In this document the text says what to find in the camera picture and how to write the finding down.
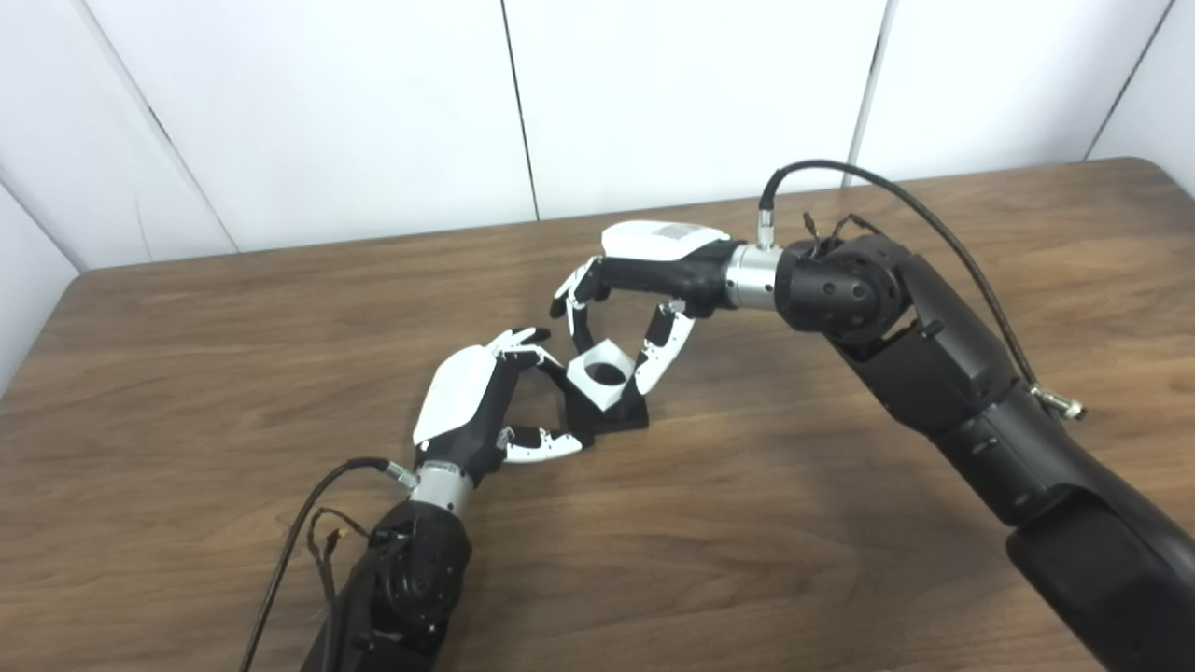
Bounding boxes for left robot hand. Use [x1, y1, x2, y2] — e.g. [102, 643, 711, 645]
[412, 327, 584, 486]

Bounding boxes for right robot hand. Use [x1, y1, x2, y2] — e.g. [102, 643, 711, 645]
[549, 219, 748, 398]

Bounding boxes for white square piece with hole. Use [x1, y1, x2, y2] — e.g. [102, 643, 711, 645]
[567, 339, 639, 412]

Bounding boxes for black peg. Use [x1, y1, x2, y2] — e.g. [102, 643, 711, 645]
[558, 373, 650, 440]

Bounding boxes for thin right arm wire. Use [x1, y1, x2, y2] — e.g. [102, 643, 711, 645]
[803, 212, 885, 249]

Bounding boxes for thin arm wire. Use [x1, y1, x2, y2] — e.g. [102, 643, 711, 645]
[803, 212, 885, 249]
[308, 507, 373, 612]

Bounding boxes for thin left arm wire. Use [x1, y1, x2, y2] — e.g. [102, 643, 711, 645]
[308, 507, 373, 612]

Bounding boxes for thick black left wrist cable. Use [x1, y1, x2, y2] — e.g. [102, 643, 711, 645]
[240, 456, 418, 672]

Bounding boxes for thick black wrist cable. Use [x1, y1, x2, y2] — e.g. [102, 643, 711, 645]
[240, 456, 418, 672]
[758, 160, 1087, 421]

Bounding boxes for thick black right wrist cable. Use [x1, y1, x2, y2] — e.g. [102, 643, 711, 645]
[758, 160, 1087, 421]

